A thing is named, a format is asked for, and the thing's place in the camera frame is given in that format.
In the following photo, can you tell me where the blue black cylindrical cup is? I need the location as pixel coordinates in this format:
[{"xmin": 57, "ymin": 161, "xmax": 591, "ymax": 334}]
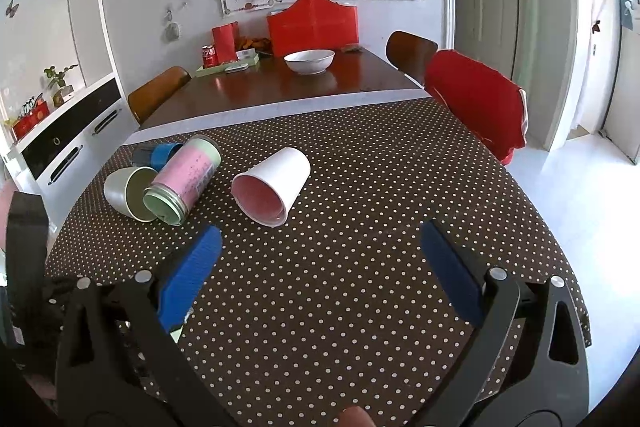
[{"xmin": 130, "ymin": 143, "xmax": 182, "ymax": 172}]

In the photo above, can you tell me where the white paper cup pink inside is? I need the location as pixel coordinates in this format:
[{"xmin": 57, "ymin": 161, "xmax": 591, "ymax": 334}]
[{"xmin": 231, "ymin": 147, "xmax": 311, "ymax": 228}]

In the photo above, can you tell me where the pink green cylindrical canister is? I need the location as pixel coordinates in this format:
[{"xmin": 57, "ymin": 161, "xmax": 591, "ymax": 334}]
[{"xmin": 142, "ymin": 135, "xmax": 221, "ymax": 227}]

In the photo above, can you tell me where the brown polka dot tablecloth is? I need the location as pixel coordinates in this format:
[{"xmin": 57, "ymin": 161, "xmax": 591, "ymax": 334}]
[{"xmin": 47, "ymin": 98, "xmax": 589, "ymax": 426}]

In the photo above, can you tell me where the white sideboard cabinet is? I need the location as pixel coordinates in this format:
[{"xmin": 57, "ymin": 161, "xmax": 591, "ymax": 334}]
[{"xmin": 3, "ymin": 75, "xmax": 138, "ymax": 231}]

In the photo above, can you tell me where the red covered chair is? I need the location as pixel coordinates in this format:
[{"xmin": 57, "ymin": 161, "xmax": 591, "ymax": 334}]
[{"xmin": 424, "ymin": 50, "xmax": 528, "ymax": 166}]

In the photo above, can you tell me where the brown wooden chair left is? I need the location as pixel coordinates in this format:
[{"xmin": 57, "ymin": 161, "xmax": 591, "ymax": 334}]
[{"xmin": 127, "ymin": 66, "xmax": 191, "ymax": 124}]

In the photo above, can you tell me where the brown wooden chair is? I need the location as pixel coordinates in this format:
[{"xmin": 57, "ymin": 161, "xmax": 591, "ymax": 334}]
[
  {"xmin": 127, "ymin": 66, "xmax": 191, "ymax": 124},
  {"xmin": 385, "ymin": 30, "xmax": 438, "ymax": 86}
]

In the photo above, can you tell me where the small potted plant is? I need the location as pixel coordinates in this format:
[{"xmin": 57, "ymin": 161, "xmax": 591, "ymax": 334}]
[{"xmin": 43, "ymin": 64, "xmax": 78, "ymax": 107}]

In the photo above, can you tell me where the red soda can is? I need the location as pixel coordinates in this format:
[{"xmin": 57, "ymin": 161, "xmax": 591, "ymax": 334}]
[{"xmin": 202, "ymin": 44, "xmax": 218, "ymax": 69}]

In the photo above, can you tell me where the green tray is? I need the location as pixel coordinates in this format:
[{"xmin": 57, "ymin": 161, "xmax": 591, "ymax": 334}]
[{"xmin": 194, "ymin": 54, "xmax": 259, "ymax": 78}]

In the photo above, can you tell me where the brown wooden chair right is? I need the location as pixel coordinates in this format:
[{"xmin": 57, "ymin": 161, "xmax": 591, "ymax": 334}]
[{"xmin": 385, "ymin": 30, "xmax": 438, "ymax": 86}]

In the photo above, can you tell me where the red paper bag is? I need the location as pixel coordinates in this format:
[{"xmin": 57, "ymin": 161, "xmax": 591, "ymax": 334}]
[{"xmin": 212, "ymin": 22, "xmax": 239, "ymax": 64}]

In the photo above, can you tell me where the white ceramic bowl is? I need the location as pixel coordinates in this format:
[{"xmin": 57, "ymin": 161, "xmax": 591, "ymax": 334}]
[{"xmin": 284, "ymin": 50, "xmax": 335, "ymax": 76}]

